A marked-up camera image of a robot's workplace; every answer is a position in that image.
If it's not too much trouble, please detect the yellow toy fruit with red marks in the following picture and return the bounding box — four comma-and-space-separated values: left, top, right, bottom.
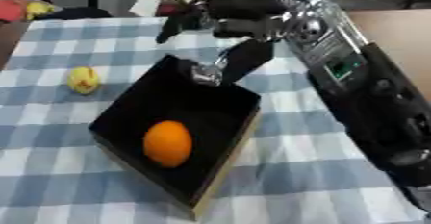
65, 65, 103, 95

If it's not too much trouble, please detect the orange toy fruit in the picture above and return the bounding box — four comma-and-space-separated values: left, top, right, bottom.
141, 119, 195, 169

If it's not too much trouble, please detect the black open box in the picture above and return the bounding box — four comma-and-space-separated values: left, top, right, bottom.
88, 53, 263, 220

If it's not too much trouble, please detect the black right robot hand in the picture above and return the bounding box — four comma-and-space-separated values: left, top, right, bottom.
155, 0, 293, 87

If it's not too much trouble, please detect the red soft object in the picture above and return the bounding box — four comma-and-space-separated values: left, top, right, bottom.
0, 0, 31, 23

